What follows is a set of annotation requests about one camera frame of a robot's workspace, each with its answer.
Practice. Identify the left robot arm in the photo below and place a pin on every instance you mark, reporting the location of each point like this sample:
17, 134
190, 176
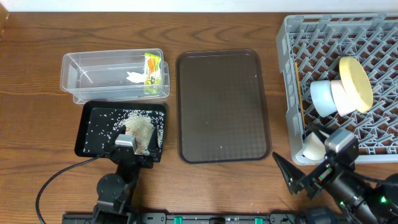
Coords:
115, 190

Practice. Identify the dark brown serving tray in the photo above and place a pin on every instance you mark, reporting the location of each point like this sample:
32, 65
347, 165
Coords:
222, 111

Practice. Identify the grey dishwasher rack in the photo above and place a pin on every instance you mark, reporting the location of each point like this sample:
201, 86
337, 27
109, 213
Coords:
317, 42

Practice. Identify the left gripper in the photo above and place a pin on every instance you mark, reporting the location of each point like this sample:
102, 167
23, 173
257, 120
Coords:
130, 157

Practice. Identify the white cup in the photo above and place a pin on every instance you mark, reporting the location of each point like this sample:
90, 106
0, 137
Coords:
314, 149

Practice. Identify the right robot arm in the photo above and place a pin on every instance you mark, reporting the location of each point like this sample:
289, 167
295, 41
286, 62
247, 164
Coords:
362, 199

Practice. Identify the blue bowl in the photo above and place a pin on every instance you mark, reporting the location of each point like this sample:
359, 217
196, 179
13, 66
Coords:
322, 97

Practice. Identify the wooden chopstick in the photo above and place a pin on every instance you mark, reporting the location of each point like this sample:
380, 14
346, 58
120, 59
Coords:
300, 94

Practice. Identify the food scraps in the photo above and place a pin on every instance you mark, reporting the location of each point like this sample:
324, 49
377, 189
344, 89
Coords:
104, 122

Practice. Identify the black plastic tray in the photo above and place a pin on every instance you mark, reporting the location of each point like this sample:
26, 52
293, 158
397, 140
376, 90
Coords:
91, 105

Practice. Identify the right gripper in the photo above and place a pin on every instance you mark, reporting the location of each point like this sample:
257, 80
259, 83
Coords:
310, 181

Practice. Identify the yellow plate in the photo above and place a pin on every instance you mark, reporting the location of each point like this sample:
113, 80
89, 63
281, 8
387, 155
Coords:
356, 83

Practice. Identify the pink bowl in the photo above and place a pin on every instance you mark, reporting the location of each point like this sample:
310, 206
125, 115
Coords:
342, 100

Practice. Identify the white tissue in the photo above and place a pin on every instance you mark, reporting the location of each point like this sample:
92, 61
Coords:
135, 77

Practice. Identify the clear plastic bin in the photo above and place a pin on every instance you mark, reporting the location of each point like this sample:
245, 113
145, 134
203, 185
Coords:
101, 75

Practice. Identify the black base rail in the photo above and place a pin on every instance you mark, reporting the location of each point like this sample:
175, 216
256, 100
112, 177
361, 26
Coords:
312, 215

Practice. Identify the green yellow snack wrapper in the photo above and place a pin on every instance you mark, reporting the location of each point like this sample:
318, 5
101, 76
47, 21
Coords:
152, 73

